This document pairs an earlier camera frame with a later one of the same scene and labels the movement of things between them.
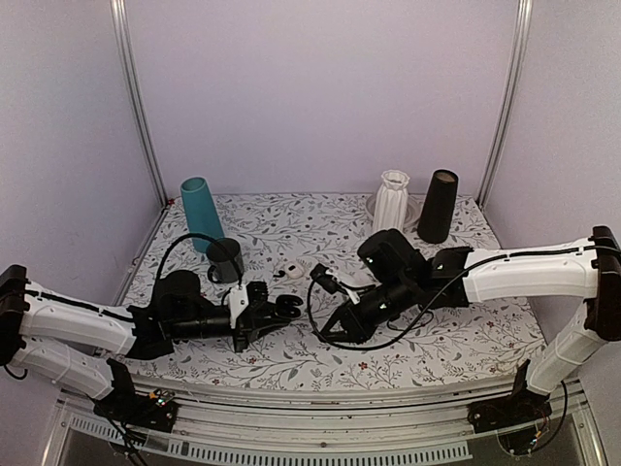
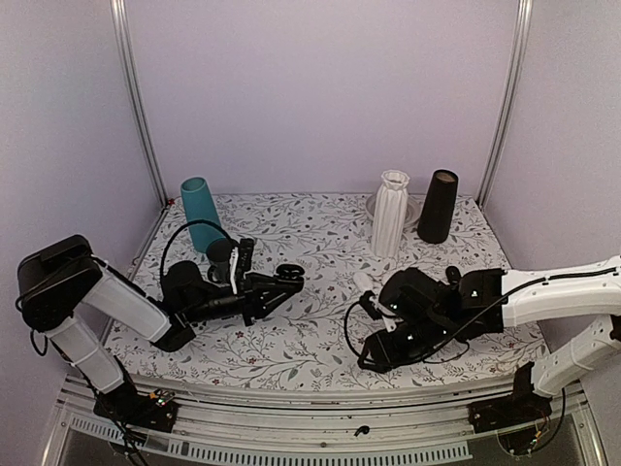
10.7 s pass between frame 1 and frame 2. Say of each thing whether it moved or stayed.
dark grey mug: stayed
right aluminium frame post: stayed
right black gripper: moved
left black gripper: moved
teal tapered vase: stayed
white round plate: stayed
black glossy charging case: moved
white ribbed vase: stayed
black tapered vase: stayed
